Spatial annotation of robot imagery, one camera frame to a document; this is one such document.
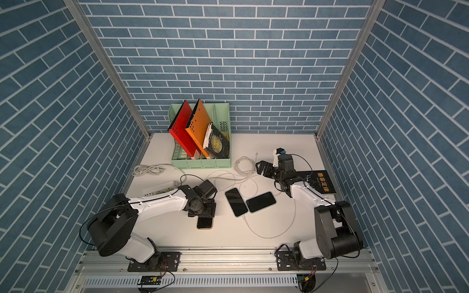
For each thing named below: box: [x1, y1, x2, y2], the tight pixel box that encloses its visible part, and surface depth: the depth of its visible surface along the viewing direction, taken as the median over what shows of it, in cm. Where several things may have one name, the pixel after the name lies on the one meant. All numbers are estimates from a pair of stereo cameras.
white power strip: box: [142, 180, 179, 197], surface depth 93 cm
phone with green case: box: [246, 191, 277, 213], surface depth 93 cm
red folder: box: [167, 100, 200, 159], surface depth 87 cm
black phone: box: [225, 188, 248, 217], surface depth 91 cm
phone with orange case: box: [196, 216, 213, 231], surface depth 85 cm
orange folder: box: [185, 98, 213, 160], surface depth 91 cm
